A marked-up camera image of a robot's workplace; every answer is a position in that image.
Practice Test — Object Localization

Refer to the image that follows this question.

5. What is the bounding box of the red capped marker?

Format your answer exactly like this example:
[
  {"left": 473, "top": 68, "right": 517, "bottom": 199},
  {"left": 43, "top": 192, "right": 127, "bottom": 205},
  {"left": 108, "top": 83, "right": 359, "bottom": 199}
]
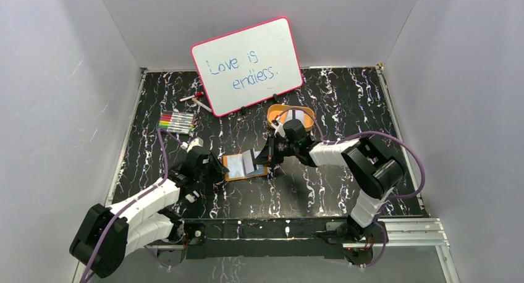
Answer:
[{"left": 179, "top": 91, "right": 204, "bottom": 102}]

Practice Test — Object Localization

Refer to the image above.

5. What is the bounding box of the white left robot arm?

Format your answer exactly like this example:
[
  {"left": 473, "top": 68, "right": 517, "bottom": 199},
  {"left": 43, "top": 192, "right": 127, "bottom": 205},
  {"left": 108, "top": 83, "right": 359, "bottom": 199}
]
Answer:
[{"left": 69, "top": 146, "right": 229, "bottom": 278}]

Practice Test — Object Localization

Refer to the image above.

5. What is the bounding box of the orange oval tray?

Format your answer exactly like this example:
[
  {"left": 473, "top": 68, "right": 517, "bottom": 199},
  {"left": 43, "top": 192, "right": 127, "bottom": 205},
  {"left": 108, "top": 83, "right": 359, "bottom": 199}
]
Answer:
[{"left": 266, "top": 104, "right": 316, "bottom": 131}]

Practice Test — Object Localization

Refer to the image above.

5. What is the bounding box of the small white object on table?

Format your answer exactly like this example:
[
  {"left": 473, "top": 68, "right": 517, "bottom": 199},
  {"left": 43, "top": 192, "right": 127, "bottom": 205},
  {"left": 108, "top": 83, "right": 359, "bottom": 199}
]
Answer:
[{"left": 185, "top": 190, "right": 201, "bottom": 203}]

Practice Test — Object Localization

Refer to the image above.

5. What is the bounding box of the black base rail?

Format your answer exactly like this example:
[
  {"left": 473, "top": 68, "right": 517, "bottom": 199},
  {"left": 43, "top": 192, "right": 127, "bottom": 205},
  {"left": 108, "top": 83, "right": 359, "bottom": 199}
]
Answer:
[{"left": 145, "top": 218, "right": 387, "bottom": 269}]

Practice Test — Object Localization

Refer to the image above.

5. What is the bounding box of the card with black stripe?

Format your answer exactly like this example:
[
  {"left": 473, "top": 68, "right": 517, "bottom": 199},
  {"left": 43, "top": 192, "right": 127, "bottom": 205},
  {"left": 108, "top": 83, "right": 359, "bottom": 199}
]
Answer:
[{"left": 242, "top": 149, "right": 258, "bottom": 175}]

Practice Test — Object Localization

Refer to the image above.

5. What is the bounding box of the black whiteboard stand foot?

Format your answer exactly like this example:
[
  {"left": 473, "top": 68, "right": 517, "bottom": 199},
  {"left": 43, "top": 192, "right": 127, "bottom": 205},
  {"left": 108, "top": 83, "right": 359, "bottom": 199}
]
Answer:
[{"left": 273, "top": 94, "right": 282, "bottom": 104}]

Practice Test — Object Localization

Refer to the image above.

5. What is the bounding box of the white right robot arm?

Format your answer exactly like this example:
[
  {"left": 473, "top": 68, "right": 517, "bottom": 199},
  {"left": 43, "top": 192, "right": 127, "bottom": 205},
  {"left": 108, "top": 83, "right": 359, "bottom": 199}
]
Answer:
[{"left": 253, "top": 119, "right": 407, "bottom": 242}]

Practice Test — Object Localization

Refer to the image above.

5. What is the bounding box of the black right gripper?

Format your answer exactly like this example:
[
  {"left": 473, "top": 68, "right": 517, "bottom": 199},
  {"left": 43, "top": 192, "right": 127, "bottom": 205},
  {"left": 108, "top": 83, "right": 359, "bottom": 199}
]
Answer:
[{"left": 253, "top": 133, "right": 298, "bottom": 164}]

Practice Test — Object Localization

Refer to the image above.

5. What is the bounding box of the pink framed whiteboard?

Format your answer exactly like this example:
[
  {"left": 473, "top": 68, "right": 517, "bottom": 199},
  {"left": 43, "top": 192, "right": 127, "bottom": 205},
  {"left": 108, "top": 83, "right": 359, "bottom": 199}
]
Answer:
[{"left": 191, "top": 17, "right": 303, "bottom": 117}]

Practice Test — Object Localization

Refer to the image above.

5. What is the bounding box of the striped card in tray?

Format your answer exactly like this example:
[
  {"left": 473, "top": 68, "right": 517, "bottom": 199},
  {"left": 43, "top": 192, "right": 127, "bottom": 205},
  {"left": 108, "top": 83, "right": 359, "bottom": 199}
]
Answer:
[{"left": 287, "top": 109, "right": 305, "bottom": 122}]

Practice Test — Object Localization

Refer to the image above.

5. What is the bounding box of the pack of coloured markers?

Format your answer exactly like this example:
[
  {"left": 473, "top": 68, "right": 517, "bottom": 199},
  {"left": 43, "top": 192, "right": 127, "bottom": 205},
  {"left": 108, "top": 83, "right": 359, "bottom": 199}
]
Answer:
[{"left": 158, "top": 111, "right": 195, "bottom": 135}]

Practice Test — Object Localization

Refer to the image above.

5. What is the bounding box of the white marker pen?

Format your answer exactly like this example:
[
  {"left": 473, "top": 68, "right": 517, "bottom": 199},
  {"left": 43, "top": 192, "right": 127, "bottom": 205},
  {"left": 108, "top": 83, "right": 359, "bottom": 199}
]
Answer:
[{"left": 192, "top": 98, "right": 213, "bottom": 112}]

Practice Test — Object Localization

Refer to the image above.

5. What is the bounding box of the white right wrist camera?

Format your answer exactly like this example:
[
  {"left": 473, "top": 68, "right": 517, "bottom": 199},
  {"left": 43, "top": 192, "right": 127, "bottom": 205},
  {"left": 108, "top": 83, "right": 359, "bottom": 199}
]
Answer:
[{"left": 271, "top": 119, "right": 286, "bottom": 138}]

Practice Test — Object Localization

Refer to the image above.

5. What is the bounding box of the orange leather card holder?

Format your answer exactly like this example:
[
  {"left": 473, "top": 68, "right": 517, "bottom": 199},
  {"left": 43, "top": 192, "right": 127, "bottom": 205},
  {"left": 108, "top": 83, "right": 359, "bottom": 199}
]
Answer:
[{"left": 222, "top": 149, "right": 268, "bottom": 181}]

